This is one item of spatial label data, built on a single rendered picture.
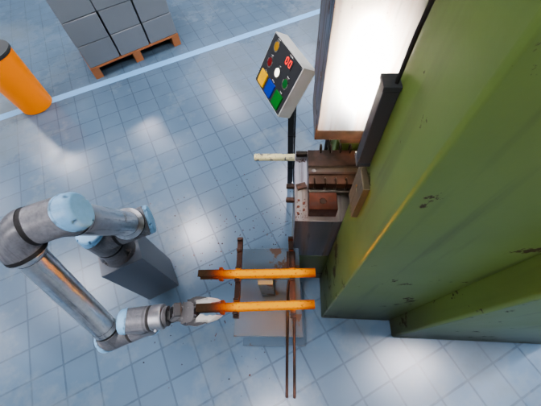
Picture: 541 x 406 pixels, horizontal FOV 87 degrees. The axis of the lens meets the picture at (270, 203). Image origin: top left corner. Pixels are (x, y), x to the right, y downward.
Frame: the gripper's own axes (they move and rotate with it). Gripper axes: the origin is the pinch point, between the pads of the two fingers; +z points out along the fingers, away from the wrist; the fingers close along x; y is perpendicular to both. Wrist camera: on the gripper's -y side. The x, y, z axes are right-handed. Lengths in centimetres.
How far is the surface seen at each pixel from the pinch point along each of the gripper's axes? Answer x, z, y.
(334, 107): -41, 44, -51
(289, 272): -9.7, 27.7, -0.8
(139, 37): -320, -98, 71
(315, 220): -32, 42, 4
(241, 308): 1.0, 8.5, -0.7
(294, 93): -95, 42, -13
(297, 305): 2.6, 28.8, -0.8
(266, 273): -10.5, 18.8, -0.7
